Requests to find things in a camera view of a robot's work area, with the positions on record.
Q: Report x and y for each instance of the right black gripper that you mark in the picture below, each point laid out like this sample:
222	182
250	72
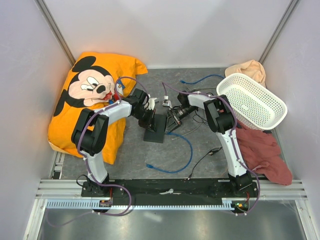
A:
174	121

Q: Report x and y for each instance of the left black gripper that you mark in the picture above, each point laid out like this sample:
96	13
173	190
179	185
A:
149	123

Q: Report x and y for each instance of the black network switch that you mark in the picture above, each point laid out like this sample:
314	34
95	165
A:
156	136

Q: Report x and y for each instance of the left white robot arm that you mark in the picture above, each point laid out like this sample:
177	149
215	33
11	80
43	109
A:
90	132

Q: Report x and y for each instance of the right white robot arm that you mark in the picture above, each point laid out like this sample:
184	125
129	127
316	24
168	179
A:
221	120

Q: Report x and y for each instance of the orange Mickey Mouse pillow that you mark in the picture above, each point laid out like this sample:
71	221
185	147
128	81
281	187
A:
96	80

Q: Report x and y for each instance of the white perforated plastic basket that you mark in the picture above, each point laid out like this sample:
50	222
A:
254	105

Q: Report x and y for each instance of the peach cloth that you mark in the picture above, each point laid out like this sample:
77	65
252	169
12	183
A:
251	68

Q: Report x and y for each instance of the red cloth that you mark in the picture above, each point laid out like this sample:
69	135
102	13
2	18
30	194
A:
261	153

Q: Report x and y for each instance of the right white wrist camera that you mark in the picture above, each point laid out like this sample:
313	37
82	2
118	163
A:
166	102

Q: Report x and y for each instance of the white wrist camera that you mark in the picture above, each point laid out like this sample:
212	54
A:
166	102
152	101

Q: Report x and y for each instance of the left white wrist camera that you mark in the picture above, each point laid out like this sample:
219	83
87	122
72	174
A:
152	101

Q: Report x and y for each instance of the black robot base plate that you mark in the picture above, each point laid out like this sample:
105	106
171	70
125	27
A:
178	190

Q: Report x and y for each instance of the grey slotted cable duct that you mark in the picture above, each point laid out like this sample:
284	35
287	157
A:
147	204

